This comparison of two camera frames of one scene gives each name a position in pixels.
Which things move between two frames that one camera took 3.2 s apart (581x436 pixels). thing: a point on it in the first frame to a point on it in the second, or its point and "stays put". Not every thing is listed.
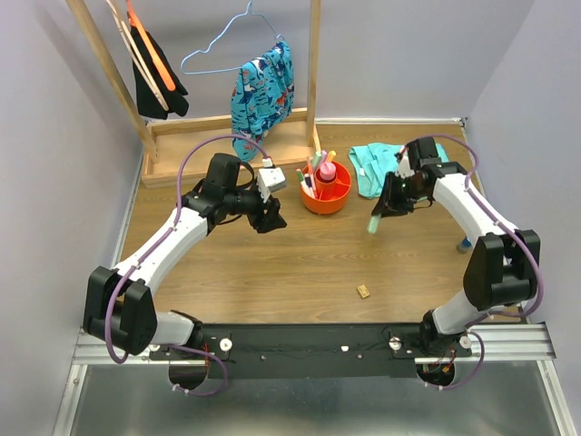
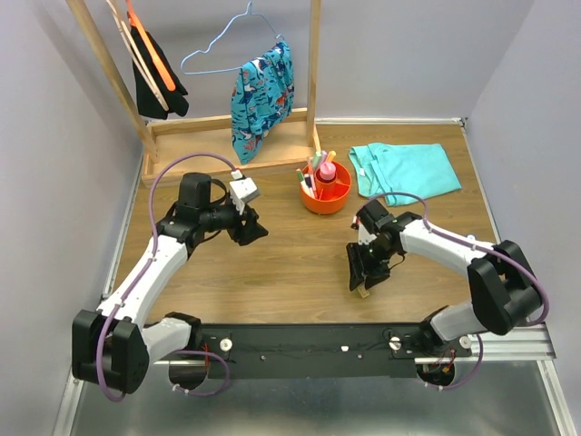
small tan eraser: [363, 292] stays put
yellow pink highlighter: [330, 156] stays put
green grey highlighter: [317, 159] stays put
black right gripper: [388, 203] to [375, 273]
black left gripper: [272, 220] to [251, 231]
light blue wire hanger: [248, 13] stays put
